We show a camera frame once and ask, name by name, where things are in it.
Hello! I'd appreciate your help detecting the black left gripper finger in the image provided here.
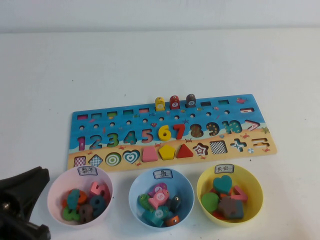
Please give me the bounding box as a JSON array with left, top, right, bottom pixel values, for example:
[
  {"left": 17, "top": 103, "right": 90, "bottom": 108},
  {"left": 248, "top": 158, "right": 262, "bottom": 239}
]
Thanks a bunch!
[
  {"left": 22, "top": 166, "right": 43, "bottom": 191},
  {"left": 31, "top": 167, "right": 50, "bottom": 201}
]

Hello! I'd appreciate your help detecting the brown star piece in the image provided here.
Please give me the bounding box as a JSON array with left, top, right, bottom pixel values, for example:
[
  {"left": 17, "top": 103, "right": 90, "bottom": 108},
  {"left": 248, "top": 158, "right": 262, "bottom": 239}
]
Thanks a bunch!
[{"left": 216, "top": 196, "right": 238, "bottom": 218}]

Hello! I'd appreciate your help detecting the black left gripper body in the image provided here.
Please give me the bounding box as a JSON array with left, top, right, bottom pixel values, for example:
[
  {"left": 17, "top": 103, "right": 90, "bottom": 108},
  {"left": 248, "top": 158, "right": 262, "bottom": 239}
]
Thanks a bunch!
[{"left": 0, "top": 173, "right": 33, "bottom": 221}]

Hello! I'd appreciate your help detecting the orange fish piece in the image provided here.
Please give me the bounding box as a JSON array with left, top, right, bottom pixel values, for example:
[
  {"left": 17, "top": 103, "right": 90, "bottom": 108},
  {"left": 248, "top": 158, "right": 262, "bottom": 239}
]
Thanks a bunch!
[{"left": 163, "top": 214, "right": 180, "bottom": 227}]

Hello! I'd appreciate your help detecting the pink greater-than sign piece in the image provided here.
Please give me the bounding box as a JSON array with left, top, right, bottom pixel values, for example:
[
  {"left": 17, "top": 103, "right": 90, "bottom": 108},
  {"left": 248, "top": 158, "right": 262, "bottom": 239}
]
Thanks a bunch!
[{"left": 231, "top": 185, "right": 249, "bottom": 203}]

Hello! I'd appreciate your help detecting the teal fish piece number two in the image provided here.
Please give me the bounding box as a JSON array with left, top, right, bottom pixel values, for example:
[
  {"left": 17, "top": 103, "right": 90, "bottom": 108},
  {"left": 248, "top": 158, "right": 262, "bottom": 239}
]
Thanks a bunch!
[{"left": 141, "top": 206, "right": 172, "bottom": 227}]

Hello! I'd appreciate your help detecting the teal heart piece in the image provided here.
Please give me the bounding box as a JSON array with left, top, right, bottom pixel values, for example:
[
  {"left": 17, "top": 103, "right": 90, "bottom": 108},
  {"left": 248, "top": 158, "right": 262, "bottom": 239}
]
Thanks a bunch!
[{"left": 212, "top": 174, "right": 233, "bottom": 195}]

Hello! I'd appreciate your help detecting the green circle piece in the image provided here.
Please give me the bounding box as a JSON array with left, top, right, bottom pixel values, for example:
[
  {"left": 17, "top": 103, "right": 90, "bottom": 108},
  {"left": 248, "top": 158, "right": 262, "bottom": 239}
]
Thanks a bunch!
[{"left": 200, "top": 192, "right": 221, "bottom": 213}]

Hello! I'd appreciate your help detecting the yellow wooden fish piece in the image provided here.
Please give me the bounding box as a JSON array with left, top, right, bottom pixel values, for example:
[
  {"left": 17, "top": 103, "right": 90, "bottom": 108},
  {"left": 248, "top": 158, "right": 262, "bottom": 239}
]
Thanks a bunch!
[{"left": 154, "top": 96, "right": 166, "bottom": 112}]

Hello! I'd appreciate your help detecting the dark teal number nine piece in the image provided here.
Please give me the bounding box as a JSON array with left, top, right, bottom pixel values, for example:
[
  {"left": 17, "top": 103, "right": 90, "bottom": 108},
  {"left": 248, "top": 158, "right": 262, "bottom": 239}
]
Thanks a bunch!
[{"left": 88, "top": 195, "right": 106, "bottom": 216}]

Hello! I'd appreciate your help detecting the yellow plastic bowl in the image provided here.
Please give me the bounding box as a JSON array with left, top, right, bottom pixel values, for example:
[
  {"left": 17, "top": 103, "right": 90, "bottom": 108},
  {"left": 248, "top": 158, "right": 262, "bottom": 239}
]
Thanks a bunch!
[{"left": 196, "top": 164, "right": 265, "bottom": 228}]

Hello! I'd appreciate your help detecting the pink trapezoid piece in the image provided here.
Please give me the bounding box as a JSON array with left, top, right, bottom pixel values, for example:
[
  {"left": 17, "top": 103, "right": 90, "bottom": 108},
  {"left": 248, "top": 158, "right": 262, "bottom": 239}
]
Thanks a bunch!
[{"left": 141, "top": 146, "right": 158, "bottom": 163}]

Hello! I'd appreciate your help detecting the orange number piece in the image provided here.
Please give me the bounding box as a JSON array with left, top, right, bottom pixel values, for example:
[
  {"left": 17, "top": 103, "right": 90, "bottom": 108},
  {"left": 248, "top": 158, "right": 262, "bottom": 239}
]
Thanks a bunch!
[{"left": 61, "top": 192, "right": 73, "bottom": 208}]

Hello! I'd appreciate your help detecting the paper label on blue bowl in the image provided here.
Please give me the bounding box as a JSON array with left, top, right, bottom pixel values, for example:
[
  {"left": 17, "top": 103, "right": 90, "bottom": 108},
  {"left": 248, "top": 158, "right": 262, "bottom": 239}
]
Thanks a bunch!
[{"left": 152, "top": 169, "right": 173, "bottom": 180}]

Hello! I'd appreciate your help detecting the green fish piece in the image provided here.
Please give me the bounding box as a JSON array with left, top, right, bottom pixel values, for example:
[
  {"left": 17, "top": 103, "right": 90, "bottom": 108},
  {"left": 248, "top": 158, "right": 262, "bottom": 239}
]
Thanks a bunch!
[{"left": 138, "top": 193, "right": 152, "bottom": 210}]

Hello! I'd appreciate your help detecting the red fish piece number seven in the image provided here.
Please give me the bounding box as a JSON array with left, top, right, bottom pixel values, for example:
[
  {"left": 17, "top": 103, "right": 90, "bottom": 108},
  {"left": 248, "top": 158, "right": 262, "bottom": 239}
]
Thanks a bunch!
[{"left": 169, "top": 95, "right": 181, "bottom": 110}]

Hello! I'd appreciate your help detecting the paper label on pink bowl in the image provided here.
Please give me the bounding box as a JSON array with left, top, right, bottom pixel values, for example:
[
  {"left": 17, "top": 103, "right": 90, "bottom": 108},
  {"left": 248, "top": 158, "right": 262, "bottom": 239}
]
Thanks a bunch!
[{"left": 77, "top": 166, "right": 98, "bottom": 177}]

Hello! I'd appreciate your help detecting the dark grey fish piece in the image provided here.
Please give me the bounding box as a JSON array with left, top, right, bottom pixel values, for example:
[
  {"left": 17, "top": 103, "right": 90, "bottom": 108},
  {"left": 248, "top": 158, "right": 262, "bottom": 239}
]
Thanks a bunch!
[{"left": 169, "top": 194, "right": 182, "bottom": 213}]

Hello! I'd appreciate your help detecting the pink plastic bowl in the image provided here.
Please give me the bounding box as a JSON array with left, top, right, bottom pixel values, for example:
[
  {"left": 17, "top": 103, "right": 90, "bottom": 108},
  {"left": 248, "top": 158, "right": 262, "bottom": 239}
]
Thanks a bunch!
[{"left": 46, "top": 166, "right": 114, "bottom": 226}]

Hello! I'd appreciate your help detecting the magenta fish piece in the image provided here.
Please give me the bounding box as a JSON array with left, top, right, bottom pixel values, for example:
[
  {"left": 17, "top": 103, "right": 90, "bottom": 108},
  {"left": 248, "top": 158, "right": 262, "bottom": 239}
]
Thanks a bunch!
[{"left": 147, "top": 182, "right": 168, "bottom": 197}]

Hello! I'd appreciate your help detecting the colourful wooden puzzle board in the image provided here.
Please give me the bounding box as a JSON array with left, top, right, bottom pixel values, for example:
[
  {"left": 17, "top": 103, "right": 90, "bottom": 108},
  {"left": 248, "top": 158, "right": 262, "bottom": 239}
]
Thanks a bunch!
[{"left": 66, "top": 93, "right": 279, "bottom": 174}]

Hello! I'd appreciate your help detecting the red triangle piece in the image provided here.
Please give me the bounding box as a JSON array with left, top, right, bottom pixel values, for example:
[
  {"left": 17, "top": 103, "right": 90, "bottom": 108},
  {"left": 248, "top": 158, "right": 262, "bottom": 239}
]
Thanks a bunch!
[{"left": 176, "top": 143, "right": 195, "bottom": 159}]

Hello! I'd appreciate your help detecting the brown fish piece number eight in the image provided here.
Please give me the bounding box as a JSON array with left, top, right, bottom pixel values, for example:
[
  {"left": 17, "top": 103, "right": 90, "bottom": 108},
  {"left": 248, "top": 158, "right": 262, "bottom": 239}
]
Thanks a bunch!
[{"left": 185, "top": 93, "right": 197, "bottom": 108}]

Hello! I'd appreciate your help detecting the yellow number six piece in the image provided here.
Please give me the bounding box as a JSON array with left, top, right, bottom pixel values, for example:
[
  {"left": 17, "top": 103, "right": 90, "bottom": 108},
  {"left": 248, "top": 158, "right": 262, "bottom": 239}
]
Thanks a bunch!
[{"left": 157, "top": 124, "right": 172, "bottom": 141}]

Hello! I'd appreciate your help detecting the yellow pentagon piece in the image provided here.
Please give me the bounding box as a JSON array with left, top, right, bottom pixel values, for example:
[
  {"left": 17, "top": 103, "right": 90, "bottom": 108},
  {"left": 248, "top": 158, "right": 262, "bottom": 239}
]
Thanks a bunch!
[{"left": 158, "top": 144, "right": 176, "bottom": 161}]

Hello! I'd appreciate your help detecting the paper label on yellow bowl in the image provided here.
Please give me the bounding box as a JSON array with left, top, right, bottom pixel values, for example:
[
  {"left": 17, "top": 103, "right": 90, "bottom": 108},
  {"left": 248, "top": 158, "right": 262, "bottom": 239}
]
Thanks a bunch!
[{"left": 214, "top": 164, "right": 235, "bottom": 174}]

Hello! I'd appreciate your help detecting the pink fish piece number five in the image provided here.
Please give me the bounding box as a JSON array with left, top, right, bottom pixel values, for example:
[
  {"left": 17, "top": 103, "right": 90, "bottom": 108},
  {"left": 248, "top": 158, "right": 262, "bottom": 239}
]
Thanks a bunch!
[{"left": 147, "top": 188, "right": 169, "bottom": 210}]

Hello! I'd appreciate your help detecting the blue plastic bowl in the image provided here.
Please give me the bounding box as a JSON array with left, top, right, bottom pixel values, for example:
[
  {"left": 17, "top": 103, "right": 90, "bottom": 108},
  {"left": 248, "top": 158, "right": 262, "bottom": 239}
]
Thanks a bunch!
[{"left": 128, "top": 167, "right": 195, "bottom": 228}]

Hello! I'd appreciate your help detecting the grey square piece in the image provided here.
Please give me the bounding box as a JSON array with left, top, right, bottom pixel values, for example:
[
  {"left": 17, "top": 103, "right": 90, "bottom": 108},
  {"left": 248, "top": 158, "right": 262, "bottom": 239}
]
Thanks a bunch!
[{"left": 231, "top": 199, "right": 245, "bottom": 219}]

